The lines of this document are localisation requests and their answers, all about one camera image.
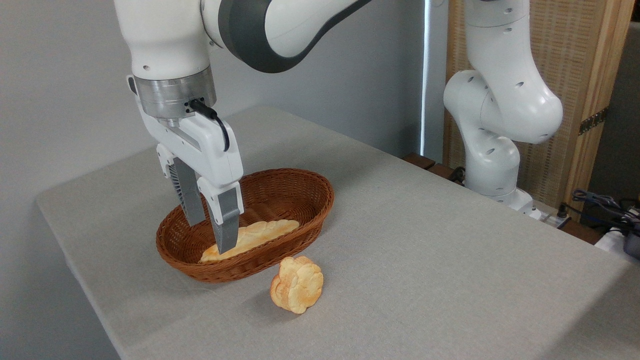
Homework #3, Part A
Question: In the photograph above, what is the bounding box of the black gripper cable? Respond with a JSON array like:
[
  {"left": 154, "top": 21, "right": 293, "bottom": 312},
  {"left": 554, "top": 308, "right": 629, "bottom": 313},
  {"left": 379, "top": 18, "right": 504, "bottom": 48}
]
[{"left": 188, "top": 99, "right": 231, "bottom": 153}]

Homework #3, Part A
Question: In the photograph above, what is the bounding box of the bundle of dark cables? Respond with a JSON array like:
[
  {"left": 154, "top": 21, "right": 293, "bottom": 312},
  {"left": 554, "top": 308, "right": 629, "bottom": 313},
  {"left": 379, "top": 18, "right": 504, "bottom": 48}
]
[{"left": 571, "top": 188, "right": 640, "bottom": 232}]

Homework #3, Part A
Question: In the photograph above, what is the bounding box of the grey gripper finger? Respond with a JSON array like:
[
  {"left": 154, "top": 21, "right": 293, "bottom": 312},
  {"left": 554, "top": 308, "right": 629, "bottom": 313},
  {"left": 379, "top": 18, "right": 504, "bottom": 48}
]
[
  {"left": 197, "top": 175, "right": 245, "bottom": 255},
  {"left": 156, "top": 144, "right": 207, "bottom": 227}
]

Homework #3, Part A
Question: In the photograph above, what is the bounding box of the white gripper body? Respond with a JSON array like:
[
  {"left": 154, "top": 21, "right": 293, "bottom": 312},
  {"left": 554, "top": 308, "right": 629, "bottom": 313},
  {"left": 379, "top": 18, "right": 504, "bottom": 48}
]
[{"left": 140, "top": 111, "right": 245, "bottom": 189}]

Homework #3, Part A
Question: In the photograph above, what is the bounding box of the brown wicker basket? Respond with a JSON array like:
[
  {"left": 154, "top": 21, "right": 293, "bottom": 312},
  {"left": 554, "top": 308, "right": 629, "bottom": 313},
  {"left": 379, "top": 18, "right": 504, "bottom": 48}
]
[{"left": 155, "top": 168, "right": 335, "bottom": 284}]

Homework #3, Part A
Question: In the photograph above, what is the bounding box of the metal screen hinge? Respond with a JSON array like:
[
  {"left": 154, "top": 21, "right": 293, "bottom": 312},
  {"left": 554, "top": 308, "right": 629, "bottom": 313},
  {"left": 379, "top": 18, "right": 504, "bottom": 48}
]
[{"left": 578, "top": 107, "right": 609, "bottom": 136}]

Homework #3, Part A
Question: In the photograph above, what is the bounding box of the long baguette bread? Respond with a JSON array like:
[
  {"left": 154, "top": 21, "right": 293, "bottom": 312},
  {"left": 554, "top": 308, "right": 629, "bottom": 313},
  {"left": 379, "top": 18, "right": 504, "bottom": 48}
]
[{"left": 199, "top": 219, "right": 301, "bottom": 264}]

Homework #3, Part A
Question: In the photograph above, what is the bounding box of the round flower-shaped bread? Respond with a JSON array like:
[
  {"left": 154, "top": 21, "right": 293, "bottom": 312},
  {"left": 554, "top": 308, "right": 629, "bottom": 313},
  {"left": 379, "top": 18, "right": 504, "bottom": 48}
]
[{"left": 270, "top": 256, "right": 324, "bottom": 315}]

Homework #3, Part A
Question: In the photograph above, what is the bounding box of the rattan wooden folding screen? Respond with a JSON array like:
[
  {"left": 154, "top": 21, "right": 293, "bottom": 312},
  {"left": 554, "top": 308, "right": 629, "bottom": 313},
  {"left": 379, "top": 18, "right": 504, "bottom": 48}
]
[{"left": 442, "top": 0, "right": 636, "bottom": 222}]

